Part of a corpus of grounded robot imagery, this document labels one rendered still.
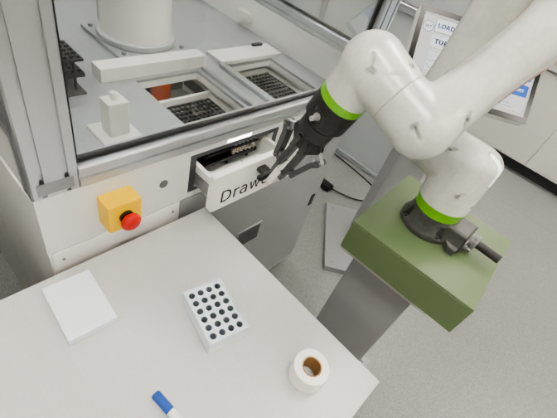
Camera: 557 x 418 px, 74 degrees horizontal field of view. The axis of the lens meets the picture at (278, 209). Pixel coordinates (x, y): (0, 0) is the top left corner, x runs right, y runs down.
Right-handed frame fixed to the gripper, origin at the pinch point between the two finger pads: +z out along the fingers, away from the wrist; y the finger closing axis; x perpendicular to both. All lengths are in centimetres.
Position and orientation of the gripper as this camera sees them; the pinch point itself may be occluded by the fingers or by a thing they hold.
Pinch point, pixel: (277, 173)
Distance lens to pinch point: 89.1
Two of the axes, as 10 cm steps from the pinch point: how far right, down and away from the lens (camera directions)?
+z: -4.6, 4.5, 7.6
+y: 5.7, 8.1, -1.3
